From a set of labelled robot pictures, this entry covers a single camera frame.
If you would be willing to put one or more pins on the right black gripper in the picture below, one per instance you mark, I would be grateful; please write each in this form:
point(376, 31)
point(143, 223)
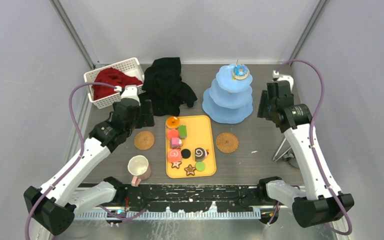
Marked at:
point(264, 112)

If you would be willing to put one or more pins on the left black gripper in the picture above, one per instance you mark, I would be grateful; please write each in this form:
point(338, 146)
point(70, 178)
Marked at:
point(145, 120)

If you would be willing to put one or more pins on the blue donut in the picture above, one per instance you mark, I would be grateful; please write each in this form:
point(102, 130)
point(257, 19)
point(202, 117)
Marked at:
point(240, 72)

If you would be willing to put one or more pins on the blue three-tier cake stand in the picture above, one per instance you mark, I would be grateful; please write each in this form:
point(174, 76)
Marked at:
point(228, 100)

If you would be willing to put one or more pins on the green roll cake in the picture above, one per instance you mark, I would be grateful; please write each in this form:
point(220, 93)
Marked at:
point(182, 132)

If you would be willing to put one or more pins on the metal tongs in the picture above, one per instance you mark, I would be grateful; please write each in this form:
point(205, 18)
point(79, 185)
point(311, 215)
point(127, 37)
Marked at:
point(285, 156)

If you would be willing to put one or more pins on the chocolate swirl roll cake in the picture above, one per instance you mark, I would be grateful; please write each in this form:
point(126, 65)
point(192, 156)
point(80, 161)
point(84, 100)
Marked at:
point(200, 154)

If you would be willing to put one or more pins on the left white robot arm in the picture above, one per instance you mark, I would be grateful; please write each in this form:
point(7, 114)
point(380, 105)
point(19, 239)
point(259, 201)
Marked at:
point(54, 205)

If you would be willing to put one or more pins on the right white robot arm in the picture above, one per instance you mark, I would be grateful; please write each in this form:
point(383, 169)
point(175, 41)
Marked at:
point(321, 201)

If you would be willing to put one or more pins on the left woven coaster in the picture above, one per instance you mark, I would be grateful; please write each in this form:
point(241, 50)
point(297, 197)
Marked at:
point(144, 140)

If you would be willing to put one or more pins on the woven coaster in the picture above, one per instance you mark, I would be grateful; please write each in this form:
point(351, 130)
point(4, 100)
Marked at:
point(227, 142)
point(144, 140)

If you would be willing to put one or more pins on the red cloth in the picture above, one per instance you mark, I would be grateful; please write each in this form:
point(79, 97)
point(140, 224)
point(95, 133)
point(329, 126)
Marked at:
point(112, 77)

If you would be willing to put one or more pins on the black cloth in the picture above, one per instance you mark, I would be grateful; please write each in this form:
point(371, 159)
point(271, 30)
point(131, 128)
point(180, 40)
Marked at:
point(164, 86)

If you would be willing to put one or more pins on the white plastic basket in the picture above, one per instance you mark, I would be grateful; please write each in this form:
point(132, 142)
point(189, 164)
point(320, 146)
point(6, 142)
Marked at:
point(130, 67)

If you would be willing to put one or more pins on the orange donut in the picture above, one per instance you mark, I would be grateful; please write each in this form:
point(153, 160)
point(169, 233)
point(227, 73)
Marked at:
point(172, 122)

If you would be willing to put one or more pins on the red round cake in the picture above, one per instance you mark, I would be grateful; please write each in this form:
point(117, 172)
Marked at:
point(172, 133)

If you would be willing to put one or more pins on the pink mug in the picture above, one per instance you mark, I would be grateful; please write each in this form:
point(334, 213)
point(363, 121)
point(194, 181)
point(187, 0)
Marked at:
point(140, 169)

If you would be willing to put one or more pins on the pink cube cake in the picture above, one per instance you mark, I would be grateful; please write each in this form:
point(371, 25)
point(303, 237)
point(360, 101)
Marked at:
point(175, 143)

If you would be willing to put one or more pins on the pink swirl roll cake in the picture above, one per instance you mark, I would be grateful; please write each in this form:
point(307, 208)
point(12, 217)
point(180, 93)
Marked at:
point(174, 155)

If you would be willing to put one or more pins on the right woven coaster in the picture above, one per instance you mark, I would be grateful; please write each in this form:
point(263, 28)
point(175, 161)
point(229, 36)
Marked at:
point(227, 142)

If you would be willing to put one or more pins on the black round cookie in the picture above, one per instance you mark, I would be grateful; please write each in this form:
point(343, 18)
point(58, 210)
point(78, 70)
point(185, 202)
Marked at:
point(185, 153)

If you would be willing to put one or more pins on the brown star cookie left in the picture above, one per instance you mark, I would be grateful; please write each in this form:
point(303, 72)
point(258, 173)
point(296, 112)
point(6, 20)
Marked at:
point(176, 165)

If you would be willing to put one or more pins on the brown star cookie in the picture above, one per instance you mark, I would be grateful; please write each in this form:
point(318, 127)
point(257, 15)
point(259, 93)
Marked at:
point(176, 165)
point(190, 170)

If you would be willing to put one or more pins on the yellow tray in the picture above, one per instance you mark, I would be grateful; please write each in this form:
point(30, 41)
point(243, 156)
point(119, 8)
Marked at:
point(199, 135)

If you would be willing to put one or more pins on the brown star cookie right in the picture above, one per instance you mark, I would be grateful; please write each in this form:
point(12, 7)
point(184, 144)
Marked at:
point(190, 170)

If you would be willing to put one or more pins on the green round macaron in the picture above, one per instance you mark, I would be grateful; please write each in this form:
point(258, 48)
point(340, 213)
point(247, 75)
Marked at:
point(200, 166)

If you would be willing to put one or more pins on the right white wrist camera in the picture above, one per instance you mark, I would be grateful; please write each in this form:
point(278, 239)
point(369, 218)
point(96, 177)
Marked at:
point(276, 76)

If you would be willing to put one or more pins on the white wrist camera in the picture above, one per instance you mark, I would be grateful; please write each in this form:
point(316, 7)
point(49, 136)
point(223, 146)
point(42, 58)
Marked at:
point(130, 92)
point(276, 76)

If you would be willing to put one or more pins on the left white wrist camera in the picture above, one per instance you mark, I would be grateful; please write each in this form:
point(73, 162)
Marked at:
point(130, 92)

